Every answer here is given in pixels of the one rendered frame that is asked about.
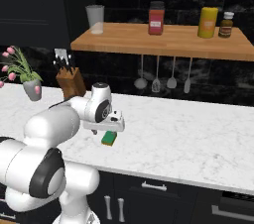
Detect hanging steel spoon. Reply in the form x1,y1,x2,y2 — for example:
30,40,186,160
183,56,193,95

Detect red spice jar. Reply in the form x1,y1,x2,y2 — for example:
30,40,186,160
147,0,166,37

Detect small brown bottle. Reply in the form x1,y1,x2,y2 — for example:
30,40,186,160
217,11,235,40

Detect pink tulips in grey pot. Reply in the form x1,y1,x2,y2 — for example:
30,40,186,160
0,45,45,102

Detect dark cupboard door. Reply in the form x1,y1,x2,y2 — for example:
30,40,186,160
86,169,115,224

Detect silver oven handle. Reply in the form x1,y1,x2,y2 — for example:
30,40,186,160
210,204,254,223

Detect wooden wall shelf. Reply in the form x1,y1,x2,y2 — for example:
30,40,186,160
69,22,254,62

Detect dark drawer front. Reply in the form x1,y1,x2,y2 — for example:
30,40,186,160
126,176,200,224

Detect hanging steel ladle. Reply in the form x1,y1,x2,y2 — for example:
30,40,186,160
133,54,149,90

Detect silver horizontal drawer handle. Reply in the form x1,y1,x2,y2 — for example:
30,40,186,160
141,180,169,192

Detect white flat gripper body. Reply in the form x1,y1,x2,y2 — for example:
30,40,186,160
81,119,126,134

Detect dark wall cupboard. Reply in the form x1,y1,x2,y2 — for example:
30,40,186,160
0,0,72,51

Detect wooden knife block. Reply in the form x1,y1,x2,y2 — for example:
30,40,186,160
55,66,87,100

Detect hanging slotted steel spatula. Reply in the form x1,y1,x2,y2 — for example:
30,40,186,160
151,55,163,94

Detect yellow bottle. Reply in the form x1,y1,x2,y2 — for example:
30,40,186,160
196,6,219,40

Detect dark oven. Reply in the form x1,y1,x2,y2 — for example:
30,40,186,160
199,187,254,224

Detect silver vertical cupboard handle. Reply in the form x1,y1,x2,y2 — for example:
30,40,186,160
103,194,113,221
117,197,126,224

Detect clear glass cup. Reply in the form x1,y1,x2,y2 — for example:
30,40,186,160
84,4,106,35

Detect steel cleaver with black handle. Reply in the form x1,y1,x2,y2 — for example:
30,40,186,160
54,48,72,69

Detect silver handle behind arm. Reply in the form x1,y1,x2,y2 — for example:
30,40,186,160
0,212,17,221

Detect green and yellow sponge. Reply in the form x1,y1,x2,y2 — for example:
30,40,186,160
100,130,118,148

